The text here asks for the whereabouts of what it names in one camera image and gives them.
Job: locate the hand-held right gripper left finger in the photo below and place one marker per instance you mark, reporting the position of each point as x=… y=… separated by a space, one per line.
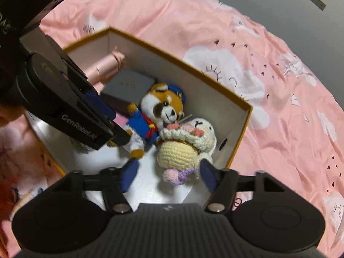
x=129 y=177

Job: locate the white crochet doll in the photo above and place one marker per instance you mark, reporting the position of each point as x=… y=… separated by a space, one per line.
x=174 y=153

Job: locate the orange cardboard box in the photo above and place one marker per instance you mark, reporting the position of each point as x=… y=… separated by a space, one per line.
x=204 y=91

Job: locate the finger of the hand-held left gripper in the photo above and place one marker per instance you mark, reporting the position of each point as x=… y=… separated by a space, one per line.
x=121 y=137
x=94 y=102

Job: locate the pink printed blanket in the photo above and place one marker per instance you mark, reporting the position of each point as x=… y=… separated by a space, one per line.
x=268 y=113

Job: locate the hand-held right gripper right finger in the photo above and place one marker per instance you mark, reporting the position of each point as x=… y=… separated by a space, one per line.
x=207 y=176

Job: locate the raccoon plush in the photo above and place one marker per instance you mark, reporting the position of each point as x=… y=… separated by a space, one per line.
x=161 y=104

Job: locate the dark grey box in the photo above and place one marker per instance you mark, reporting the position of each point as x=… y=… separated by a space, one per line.
x=131 y=84

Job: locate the pink selfie stick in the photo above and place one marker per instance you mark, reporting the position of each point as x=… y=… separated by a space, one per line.
x=104 y=67

